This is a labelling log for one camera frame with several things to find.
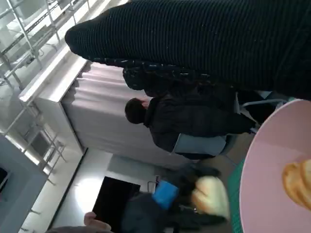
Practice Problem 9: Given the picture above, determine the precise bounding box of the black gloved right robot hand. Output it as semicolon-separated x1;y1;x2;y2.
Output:
65;0;311;100

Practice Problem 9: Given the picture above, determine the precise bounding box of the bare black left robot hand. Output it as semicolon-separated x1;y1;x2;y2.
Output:
152;166;228;226

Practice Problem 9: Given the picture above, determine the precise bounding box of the pale round toy bread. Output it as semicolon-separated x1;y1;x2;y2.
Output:
191;176;230;219

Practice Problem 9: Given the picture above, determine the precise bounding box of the pink bowl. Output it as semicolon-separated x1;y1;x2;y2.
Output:
239;99;311;233

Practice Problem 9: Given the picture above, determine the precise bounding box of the striped toy bread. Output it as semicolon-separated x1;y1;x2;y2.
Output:
281;159;311;211

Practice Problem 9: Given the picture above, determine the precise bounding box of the black flat screen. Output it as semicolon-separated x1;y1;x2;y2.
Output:
93;176;141;233

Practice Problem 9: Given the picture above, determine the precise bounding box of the green cutting mat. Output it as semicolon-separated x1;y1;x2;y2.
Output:
227;160;246;233

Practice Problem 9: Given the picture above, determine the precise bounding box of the person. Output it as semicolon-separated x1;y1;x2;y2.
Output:
124;82;268;161
51;211;111;233

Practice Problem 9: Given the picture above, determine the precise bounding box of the white curtained booth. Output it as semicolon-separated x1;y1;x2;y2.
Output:
19;60;190;168

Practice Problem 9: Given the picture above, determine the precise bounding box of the white metal rack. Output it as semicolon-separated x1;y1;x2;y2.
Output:
0;0;90;185

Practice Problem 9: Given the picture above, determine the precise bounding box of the dark glass panel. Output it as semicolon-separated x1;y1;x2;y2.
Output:
0;167;9;195

